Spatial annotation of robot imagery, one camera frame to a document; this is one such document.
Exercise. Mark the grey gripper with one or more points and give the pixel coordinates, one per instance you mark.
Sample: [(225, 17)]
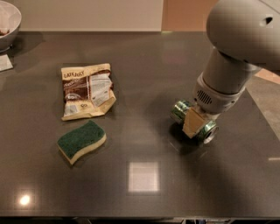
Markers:
[(218, 99)]

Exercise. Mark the green soda can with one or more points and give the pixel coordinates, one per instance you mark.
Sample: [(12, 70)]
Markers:
[(209, 131)]

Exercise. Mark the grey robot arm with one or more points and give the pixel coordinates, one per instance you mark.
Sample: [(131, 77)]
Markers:
[(246, 38)]

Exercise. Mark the brown and cream snack bag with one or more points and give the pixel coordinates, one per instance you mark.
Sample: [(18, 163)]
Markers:
[(88, 91)]

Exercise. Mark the green and yellow sponge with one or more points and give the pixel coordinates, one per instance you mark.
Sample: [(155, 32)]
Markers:
[(79, 142)]

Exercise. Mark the white paper card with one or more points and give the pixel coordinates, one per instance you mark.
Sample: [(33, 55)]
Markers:
[(5, 63)]

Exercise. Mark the white bowl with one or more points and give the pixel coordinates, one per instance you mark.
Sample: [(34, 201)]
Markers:
[(10, 21)]

